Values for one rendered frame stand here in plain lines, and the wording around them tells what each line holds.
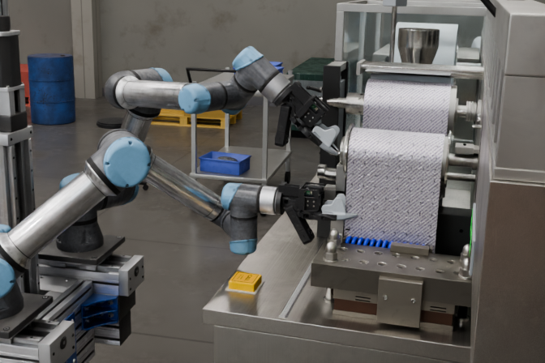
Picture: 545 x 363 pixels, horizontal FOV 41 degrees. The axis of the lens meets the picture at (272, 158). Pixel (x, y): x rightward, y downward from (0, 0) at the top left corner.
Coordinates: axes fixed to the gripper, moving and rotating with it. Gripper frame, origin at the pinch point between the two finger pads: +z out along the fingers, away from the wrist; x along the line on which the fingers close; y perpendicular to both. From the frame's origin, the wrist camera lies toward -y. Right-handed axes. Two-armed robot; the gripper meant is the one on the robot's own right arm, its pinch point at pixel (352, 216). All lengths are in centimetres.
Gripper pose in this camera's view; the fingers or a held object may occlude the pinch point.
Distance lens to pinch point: 190.7
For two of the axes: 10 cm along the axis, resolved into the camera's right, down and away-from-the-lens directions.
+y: 0.2, -9.7, -2.4
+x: 2.7, -2.3, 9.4
